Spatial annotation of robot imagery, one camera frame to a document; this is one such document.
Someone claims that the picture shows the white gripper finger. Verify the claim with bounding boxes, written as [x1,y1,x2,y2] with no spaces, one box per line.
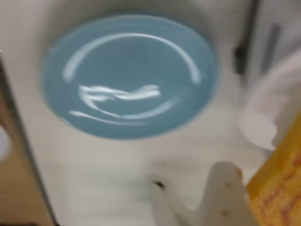
[198,161,258,226]

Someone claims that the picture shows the light blue round dish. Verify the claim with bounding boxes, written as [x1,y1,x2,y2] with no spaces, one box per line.
[41,13,222,141]

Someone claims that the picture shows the white round plastic dish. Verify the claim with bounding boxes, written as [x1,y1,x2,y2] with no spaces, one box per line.
[0,124,12,163]

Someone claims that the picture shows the white cup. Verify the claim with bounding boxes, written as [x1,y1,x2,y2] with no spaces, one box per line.
[238,47,301,151]

